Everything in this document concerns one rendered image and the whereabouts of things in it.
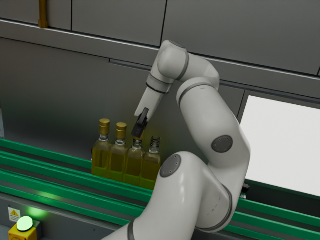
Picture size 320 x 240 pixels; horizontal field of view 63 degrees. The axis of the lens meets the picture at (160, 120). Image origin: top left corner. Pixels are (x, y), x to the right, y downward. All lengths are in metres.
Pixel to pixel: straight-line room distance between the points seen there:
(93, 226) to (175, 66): 0.56
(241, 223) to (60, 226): 0.59
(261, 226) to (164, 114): 0.48
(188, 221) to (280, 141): 0.66
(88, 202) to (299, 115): 0.72
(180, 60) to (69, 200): 0.56
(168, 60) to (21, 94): 0.73
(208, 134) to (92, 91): 0.67
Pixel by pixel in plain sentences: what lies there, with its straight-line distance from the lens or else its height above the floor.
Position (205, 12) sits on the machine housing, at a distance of 0.89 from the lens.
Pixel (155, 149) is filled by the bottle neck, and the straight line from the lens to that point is 0.85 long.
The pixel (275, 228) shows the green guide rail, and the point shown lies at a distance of 0.97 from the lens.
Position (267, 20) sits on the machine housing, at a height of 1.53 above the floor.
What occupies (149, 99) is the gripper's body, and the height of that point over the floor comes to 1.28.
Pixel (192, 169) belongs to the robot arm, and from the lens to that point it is 0.37.
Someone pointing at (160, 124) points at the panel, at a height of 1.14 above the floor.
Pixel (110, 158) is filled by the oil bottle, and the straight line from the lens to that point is 0.90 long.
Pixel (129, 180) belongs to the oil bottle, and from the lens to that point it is 0.92.
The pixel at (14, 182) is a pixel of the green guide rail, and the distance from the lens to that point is 1.00.
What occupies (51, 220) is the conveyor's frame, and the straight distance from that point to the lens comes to 0.99.
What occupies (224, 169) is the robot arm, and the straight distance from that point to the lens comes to 0.51.
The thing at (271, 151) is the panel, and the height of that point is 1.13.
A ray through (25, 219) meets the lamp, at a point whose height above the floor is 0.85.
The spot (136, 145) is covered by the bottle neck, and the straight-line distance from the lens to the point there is 0.86.
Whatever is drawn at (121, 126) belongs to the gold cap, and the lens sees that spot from 0.84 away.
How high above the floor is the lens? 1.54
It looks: 24 degrees down
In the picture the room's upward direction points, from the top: 9 degrees clockwise
